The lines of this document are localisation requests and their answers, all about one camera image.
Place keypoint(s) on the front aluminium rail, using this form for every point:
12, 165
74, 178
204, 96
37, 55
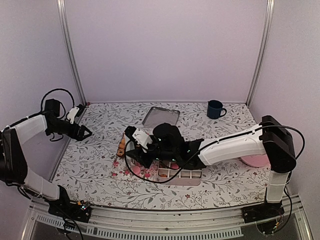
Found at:
110, 223

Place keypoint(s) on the aluminium frame post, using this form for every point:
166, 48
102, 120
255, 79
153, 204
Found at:
61, 7
267, 24

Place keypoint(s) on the dark blue mug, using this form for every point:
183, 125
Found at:
215, 109

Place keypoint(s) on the left aluminium frame post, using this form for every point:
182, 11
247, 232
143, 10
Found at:
61, 7

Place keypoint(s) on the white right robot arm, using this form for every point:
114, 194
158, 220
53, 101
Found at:
268, 138

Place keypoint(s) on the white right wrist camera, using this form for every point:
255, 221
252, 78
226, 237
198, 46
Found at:
139, 137

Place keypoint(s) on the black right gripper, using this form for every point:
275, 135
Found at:
136, 153

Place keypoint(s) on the silver tin lid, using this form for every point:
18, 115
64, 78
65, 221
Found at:
158, 115

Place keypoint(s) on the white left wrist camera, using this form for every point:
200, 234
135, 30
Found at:
74, 113

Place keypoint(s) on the pink plate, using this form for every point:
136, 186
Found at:
256, 161

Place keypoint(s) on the pink divided cookie tin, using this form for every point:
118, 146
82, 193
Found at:
184, 178

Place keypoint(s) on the right aluminium frame post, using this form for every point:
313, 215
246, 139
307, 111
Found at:
267, 24

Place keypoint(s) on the pink sandwich cookie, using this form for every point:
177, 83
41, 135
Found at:
174, 165
136, 170

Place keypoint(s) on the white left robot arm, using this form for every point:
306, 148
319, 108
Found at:
15, 170

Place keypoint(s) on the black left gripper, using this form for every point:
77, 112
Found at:
79, 136

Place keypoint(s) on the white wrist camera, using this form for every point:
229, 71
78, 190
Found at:
139, 137
74, 113

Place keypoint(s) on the floral rectangular tray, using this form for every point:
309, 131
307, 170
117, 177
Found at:
120, 170

